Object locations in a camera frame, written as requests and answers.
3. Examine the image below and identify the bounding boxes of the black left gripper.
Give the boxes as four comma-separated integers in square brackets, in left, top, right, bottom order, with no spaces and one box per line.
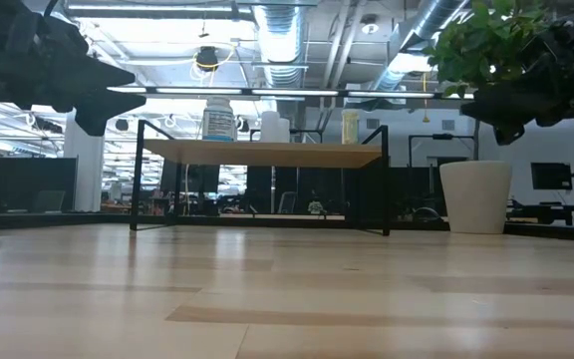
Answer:
[0,0,148,139]

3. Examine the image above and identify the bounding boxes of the translucent white plastic bottle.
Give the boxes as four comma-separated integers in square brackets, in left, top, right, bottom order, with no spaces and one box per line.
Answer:
[260,110,281,144]
[276,117,292,144]

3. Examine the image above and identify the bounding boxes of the wooden shelf black metal legs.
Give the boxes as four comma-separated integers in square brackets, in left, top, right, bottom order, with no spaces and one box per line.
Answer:
[129,118,392,237]

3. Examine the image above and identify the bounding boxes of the black background monitor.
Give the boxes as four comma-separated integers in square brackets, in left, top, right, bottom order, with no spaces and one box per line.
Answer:
[530,162,574,191]

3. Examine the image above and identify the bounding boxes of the white building column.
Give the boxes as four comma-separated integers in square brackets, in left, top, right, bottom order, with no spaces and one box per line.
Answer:
[63,112,105,213]

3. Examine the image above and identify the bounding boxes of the leafy green plant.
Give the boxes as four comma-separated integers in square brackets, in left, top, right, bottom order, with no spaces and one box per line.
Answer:
[421,0,567,162]

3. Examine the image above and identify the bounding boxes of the large white plant pot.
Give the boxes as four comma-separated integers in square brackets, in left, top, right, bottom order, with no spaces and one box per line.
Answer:
[438,160,514,235]

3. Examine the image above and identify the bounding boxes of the long overhead light bar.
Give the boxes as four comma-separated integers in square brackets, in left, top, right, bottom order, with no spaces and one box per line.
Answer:
[106,85,475,101]

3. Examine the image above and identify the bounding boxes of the black ceiling-mounted camera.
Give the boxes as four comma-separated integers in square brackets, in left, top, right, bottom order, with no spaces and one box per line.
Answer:
[195,45,220,72]

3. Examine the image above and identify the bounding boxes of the black aluminium table frame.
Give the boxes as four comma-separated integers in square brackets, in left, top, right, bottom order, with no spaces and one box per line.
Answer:
[390,217,574,244]
[0,211,134,231]

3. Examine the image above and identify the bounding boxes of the silver ventilation duct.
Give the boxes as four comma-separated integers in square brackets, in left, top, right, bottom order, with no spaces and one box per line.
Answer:
[254,0,308,91]

